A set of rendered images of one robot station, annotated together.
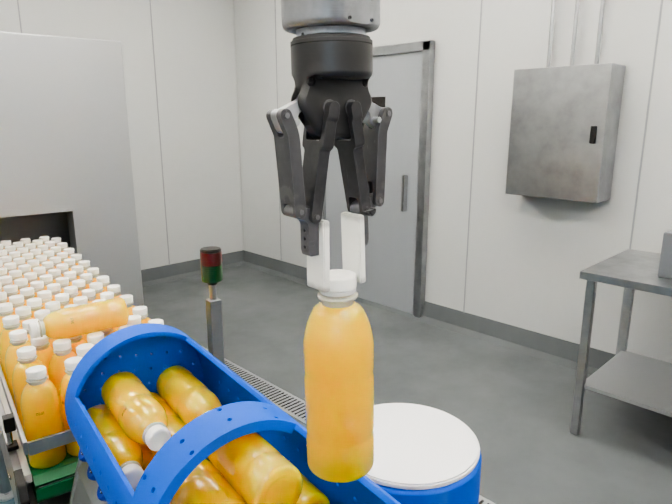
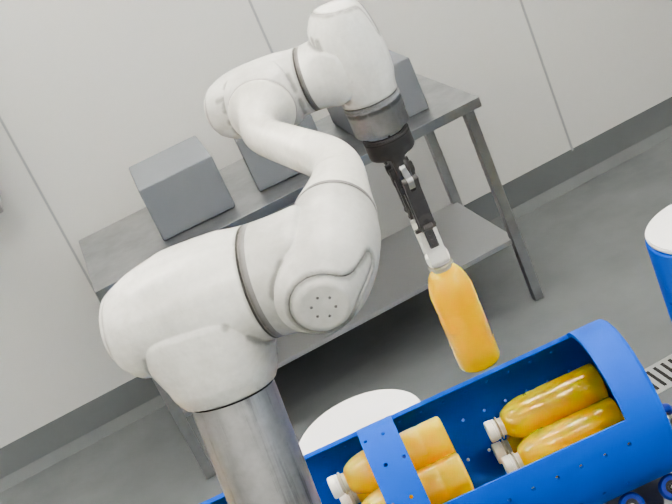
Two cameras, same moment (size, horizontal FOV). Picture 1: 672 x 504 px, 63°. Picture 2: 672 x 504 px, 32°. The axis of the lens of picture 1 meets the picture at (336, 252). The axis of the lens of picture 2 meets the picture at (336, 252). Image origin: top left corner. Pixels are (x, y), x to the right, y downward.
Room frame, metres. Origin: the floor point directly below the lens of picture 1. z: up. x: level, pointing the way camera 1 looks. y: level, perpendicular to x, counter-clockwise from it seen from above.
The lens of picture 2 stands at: (-0.35, 1.47, 2.24)
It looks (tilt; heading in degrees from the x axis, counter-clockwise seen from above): 22 degrees down; 306
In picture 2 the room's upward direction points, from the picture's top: 24 degrees counter-clockwise
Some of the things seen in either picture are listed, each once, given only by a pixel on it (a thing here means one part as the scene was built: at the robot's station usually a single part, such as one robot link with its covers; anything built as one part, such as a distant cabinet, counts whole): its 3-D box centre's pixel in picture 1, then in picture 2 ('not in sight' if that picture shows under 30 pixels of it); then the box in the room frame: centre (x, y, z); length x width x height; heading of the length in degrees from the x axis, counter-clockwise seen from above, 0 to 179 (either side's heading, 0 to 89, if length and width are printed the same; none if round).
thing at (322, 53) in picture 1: (332, 88); (394, 156); (0.53, 0.00, 1.66); 0.08 x 0.07 x 0.09; 128
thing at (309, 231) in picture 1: (302, 230); (430, 234); (0.51, 0.03, 1.53); 0.03 x 0.01 x 0.05; 128
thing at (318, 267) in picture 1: (317, 254); (433, 245); (0.52, 0.02, 1.50); 0.03 x 0.01 x 0.07; 38
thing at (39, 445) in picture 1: (126, 418); not in sight; (1.13, 0.48, 0.96); 0.40 x 0.01 x 0.03; 127
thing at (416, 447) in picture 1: (405, 441); (359, 431); (0.94, -0.13, 1.03); 0.28 x 0.28 x 0.01
